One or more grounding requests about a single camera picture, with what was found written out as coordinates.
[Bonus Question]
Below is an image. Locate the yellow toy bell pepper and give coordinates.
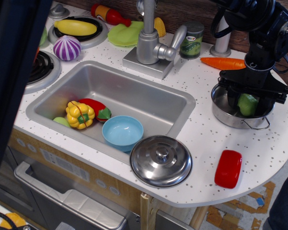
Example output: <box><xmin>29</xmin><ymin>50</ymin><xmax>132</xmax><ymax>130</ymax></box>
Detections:
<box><xmin>65</xmin><ymin>101</ymin><xmax>95</xmax><ymax>130</ymax></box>

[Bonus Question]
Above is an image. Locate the steel pot lid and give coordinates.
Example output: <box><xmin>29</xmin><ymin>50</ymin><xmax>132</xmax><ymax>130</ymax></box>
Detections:
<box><xmin>130</xmin><ymin>135</ymin><xmax>192</xmax><ymax>187</ymax></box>

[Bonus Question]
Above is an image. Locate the orange toy carrot with stem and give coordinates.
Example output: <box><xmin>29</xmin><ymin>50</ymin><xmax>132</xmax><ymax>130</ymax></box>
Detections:
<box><xmin>200</xmin><ymin>57</ymin><xmax>246</xmax><ymax>70</ymax></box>

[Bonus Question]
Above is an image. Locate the red toy ketchup bottle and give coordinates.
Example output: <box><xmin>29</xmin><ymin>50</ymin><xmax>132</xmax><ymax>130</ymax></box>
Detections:
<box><xmin>91</xmin><ymin>3</ymin><xmax>132</xmax><ymax>27</ymax></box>

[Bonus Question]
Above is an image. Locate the black cable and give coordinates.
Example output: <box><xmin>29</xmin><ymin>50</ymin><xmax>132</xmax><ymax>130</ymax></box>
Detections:
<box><xmin>0</xmin><ymin>210</ymin><xmax>17</xmax><ymax>230</ymax></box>

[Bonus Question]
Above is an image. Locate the rear right stove burner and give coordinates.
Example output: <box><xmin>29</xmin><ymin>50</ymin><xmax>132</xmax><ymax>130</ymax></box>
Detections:
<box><xmin>48</xmin><ymin>16</ymin><xmax>108</xmax><ymax>49</ymax></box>

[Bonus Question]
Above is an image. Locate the silver toy faucet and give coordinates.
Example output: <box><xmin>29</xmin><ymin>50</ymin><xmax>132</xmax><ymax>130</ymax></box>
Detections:
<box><xmin>122</xmin><ymin>0</ymin><xmax>187</xmax><ymax>80</ymax></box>

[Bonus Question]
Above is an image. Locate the red toy pepper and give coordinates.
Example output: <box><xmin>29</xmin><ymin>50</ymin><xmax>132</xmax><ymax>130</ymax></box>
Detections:
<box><xmin>79</xmin><ymin>98</ymin><xmax>111</xmax><ymax>123</ymax></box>

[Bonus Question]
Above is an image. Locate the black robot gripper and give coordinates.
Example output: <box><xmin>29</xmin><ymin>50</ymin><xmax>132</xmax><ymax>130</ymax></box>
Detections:
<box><xmin>218</xmin><ymin>64</ymin><xmax>288</xmax><ymax>117</ymax></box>

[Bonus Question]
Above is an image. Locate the light blue plastic bowl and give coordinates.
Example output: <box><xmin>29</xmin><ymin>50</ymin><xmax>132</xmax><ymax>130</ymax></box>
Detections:
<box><xmin>102</xmin><ymin>115</ymin><xmax>144</xmax><ymax>152</ymax></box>

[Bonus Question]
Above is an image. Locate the light green toy broccoli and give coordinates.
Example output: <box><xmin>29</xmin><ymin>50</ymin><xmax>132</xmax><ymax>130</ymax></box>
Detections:
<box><xmin>237</xmin><ymin>93</ymin><xmax>258</xmax><ymax>116</ymax></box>

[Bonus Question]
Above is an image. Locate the silver vertical pole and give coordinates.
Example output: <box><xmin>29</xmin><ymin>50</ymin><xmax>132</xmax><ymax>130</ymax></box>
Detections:
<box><xmin>210</xmin><ymin>17</ymin><xmax>231</xmax><ymax>58</ymax></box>

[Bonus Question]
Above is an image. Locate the yellow toy squash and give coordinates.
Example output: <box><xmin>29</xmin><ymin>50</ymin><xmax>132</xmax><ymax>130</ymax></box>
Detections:
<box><xmin>54</xmin><ymin>19</ymin><xmax>97</xmax><ymax>36</ymax></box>

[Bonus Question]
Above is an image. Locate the green toy cabbage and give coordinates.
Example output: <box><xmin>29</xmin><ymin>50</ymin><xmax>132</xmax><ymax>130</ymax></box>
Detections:
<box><xmin>39</xmin><ymin>27</ymin><xmax>48</xmax><ymax>46</ymax></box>

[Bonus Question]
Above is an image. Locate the red toy block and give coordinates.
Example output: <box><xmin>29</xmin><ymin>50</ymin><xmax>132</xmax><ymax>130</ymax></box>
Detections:
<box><xmin>214</xmin><ymin>150</ymin><xmax>242</xmax><ymax>189</ymax></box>

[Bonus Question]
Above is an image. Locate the yellow object bottom left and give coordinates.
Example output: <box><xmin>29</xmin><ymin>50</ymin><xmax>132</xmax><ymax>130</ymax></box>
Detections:
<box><xmin>0</xmin><ymin>213</ymin><xmax>26</xmax><ymax>230</ymax></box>

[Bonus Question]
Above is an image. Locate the small steel pan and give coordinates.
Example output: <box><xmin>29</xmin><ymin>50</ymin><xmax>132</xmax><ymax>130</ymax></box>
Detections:
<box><xmin>211</xmin><ymin>85</ymin><xmax>273</xmax><ymax>130</ymax></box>

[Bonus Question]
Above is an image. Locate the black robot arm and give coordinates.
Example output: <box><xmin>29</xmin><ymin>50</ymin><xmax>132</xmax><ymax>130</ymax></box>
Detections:
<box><xmin>211</xmin><ymin>0</ymin><xmax>288</xmax><ymax>116</ymax></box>

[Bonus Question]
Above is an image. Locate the dark foreground post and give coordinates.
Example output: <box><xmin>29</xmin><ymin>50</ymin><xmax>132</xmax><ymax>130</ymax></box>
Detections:
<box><xmin>0</xmin><ymin>0</ymin><xmax>52</xmax><ymax>164</ymax></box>

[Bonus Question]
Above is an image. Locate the green toy can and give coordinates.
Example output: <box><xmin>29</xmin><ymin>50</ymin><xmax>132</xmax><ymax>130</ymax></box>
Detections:
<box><xmin>180</xmin><ymin>21</ymin><xmax>204</xmax><ymax>59</ymax></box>

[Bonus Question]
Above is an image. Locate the silver oven door handle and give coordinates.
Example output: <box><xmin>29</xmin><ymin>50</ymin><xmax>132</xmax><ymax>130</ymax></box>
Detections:
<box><xmin>14</xmin><ymin>161</ymin><xmax>128</xmax><ymax>230</ymax></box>

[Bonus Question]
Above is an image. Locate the green toy piece in sink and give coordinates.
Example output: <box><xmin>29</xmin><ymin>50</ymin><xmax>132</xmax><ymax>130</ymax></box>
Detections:
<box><xmin>53</xmin><ymin>117</ymin><xmax>71</xmax><ymax>128</ymax></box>

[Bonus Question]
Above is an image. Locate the silver stove knob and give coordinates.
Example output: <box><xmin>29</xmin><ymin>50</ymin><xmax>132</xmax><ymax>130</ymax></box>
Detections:
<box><xmin>48</xmin><ymin>3</ymin><xmax>70</xmax><ymax>19</ymax></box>

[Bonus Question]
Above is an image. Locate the yellow toy corn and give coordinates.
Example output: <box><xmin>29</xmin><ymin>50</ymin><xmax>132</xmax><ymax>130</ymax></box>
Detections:
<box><xmin>154</xmin><ymin>17</ymin><xmax>166</xmax><ymax>37</ymax></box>

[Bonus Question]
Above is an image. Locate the front black stove burner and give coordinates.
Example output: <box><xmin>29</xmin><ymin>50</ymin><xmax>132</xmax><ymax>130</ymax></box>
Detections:
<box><xmin>24</xmin><ymin>51</ymin><xmax>61</xmax><ymax>94</ymax></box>

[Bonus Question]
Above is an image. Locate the green plastic plate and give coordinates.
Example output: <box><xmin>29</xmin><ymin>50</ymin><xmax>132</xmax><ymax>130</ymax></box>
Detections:
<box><xmin>108</xmin><ymin>21</ymin><xmax>144</xmax><ymax>46</ymax></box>

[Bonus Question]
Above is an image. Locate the purple striped toy onion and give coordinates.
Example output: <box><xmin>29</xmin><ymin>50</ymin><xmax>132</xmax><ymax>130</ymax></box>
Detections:
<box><xmin>53</xmin><ymin>35</ymin><xmax>82</xmax><ymax>61</ymax></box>

